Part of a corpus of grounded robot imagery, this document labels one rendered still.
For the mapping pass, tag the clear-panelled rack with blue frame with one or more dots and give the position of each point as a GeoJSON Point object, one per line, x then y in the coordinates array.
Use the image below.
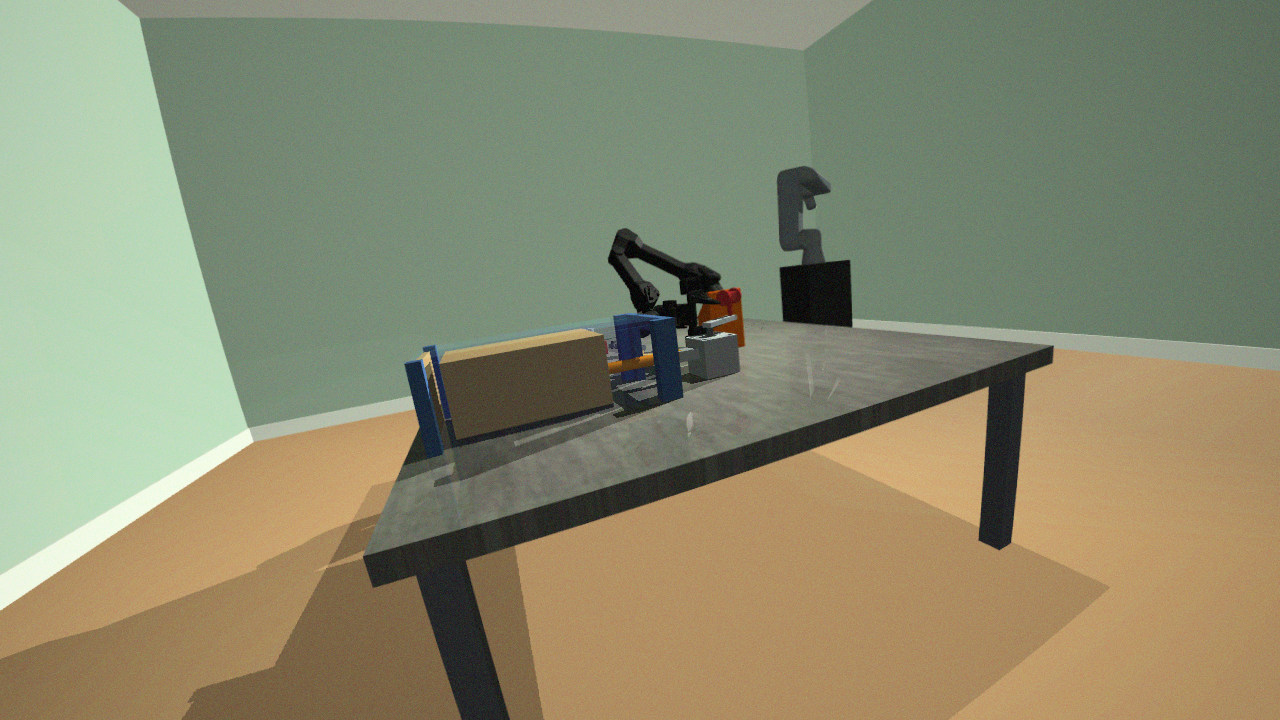
{"type": "Point", "coordinates": [474, 390]}

